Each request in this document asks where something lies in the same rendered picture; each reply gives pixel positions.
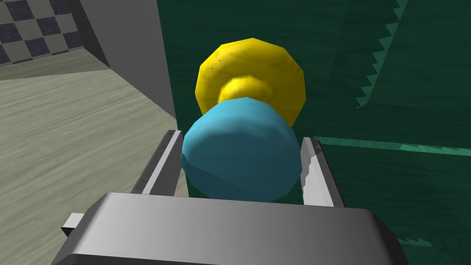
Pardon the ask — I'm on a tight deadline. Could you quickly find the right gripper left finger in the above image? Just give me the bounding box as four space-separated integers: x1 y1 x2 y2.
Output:
130 129 184 197

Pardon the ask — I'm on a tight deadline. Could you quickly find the blue and yellow door knob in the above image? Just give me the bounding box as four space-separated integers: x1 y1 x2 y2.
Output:
180 37 307 203

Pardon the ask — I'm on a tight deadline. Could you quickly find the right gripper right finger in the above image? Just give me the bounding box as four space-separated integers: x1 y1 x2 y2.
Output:
299 137 346 208

